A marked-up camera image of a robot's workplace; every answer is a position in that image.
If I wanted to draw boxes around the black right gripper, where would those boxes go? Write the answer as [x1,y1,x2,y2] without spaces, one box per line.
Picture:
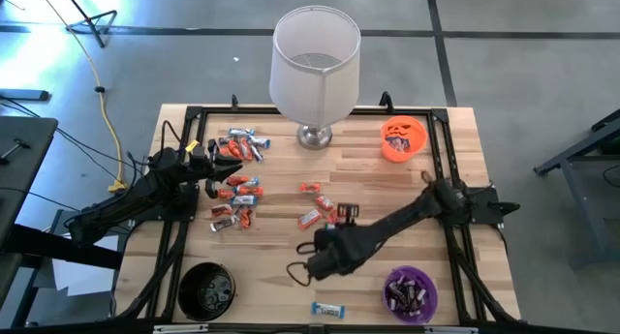
[333,202,362,232]

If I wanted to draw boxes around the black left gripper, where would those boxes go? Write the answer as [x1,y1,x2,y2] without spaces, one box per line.
[186,138,244,200]

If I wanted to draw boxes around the purple plastic bucket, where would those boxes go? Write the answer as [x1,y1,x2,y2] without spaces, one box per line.
[381,264,440,325]

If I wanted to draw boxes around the orange pumpkin bucket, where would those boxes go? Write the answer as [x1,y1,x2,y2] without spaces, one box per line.
[380,114,429,164]

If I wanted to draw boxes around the silver lamp with white shade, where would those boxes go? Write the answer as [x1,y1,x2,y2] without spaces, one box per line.
[268,4,362,151]

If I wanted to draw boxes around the black plastic bucket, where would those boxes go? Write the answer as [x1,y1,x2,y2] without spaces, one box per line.
[176,261,237,322]

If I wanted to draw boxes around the white paper sheets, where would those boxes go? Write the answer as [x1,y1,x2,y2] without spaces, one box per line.
[50,221,122,297]

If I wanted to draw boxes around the dark grey side table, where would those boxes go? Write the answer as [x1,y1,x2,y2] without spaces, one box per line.
[0,115,59,248]

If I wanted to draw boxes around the black metal stand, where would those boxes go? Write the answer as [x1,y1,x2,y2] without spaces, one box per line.
[57,0,119,48]

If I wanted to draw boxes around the black flat bar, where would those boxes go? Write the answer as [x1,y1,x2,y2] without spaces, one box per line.
[0,88,50,103]

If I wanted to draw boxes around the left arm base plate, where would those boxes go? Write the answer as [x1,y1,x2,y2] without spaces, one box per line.
[159,183,201,224]

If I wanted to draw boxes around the black aluminium table frame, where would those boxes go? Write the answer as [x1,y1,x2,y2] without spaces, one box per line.
[110,104,522,334]

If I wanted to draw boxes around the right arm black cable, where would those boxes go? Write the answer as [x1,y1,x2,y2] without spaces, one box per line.
[285,241,317,288]

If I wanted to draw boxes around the yellow extension cable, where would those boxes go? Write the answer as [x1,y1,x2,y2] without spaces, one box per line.
[32,0,130,194]

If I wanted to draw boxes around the black floor cable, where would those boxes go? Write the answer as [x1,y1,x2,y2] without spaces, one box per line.
[0,95,146,180]

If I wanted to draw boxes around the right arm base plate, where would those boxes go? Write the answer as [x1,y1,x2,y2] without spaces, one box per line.
[438,186,522,227]

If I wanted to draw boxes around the white frame label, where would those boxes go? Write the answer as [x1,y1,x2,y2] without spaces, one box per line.
[153,323,209,334]
[424,326,479,334]

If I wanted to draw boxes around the black frame beam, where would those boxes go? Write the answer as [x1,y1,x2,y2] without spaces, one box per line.
[0,224,123,272]

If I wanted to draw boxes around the black T-shaped handle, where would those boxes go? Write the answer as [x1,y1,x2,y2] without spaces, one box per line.
[0,137,31,166]

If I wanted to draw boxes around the grey metal cart frame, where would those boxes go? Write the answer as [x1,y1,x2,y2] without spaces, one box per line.
[532,108,620,267]

